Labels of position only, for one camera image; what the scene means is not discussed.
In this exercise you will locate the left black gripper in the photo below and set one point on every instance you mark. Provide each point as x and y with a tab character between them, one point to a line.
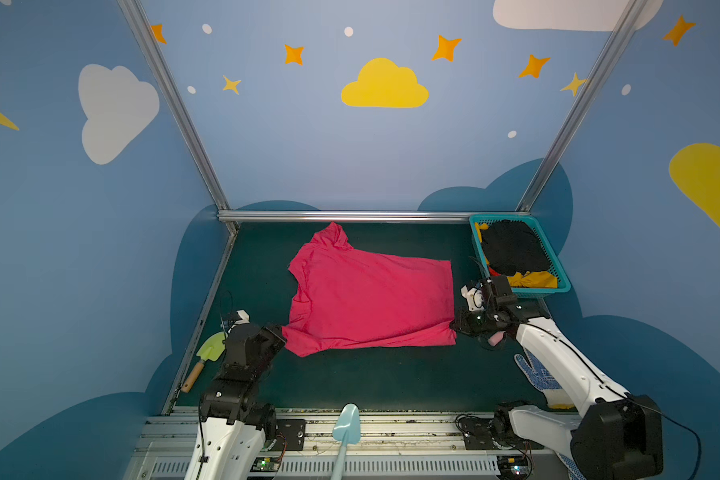
263	335

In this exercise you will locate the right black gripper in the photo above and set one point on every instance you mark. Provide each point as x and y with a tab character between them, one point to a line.
474	321

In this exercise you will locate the magenta pink t-shirt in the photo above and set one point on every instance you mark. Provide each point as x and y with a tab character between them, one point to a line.
353	299

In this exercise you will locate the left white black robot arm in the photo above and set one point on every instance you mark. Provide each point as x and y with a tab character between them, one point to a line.
232	425

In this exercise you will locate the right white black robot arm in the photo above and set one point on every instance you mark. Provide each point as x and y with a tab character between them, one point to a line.
595	426

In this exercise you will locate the yellow t-shirt in basket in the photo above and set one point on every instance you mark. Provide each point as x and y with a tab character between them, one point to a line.
535	280

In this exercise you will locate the black t-shirt in basket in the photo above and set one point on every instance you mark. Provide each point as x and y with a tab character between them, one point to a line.
512	247

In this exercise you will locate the teal plastic basket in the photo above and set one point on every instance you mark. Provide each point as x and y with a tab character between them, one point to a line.
556	266

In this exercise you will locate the blue dotted glove on table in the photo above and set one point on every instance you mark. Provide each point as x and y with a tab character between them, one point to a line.
543	381

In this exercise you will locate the left green circuit board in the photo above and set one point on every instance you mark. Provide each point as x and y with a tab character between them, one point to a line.
265	465

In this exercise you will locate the green circuit board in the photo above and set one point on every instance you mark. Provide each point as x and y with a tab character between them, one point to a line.
513	468
265	465

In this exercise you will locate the light blue toy shovel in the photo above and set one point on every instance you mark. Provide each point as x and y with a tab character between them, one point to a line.
346	431

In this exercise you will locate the right green circuit board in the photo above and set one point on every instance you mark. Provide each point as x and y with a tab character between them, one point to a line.
513	468

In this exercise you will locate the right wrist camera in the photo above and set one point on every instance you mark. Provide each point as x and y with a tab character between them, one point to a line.
474	298

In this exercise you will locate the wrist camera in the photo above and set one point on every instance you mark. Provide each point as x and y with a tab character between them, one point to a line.
474	298
238	317

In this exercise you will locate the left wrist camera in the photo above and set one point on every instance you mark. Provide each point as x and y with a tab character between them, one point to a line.
238	317

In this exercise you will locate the green toy spatula wooden handle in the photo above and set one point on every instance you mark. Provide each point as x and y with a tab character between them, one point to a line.
210	351

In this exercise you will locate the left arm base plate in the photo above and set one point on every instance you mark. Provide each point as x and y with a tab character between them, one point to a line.
290	435

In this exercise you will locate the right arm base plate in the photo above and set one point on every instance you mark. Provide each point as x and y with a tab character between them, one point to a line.
480	433

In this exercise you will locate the aluminium frame back bar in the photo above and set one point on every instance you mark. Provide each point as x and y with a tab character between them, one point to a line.
260	216

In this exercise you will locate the blue dotted glove on rail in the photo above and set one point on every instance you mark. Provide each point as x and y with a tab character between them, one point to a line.
573	471

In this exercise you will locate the aluminium frame right post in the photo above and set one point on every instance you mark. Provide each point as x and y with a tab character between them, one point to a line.
614	47

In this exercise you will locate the aluminium frame post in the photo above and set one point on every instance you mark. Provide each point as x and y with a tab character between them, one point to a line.
614	47
137	20

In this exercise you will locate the aluminium frame left post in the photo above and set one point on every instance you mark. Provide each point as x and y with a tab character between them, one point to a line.
137	20

